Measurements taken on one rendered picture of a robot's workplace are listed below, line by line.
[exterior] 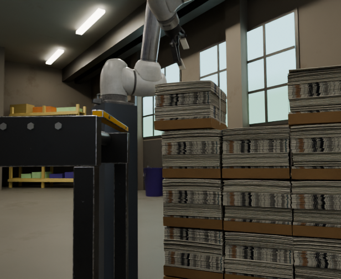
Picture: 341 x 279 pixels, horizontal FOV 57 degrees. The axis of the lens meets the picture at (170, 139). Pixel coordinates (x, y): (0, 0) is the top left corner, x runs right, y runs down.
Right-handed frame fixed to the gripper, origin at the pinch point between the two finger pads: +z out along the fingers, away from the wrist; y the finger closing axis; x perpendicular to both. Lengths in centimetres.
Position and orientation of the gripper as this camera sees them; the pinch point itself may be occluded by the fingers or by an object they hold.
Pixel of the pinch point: (184, 57)
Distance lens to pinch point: 161.5
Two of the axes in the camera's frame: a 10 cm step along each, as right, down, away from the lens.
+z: 3.3, 5.0, 8.0
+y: -1.6, 8.6, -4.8
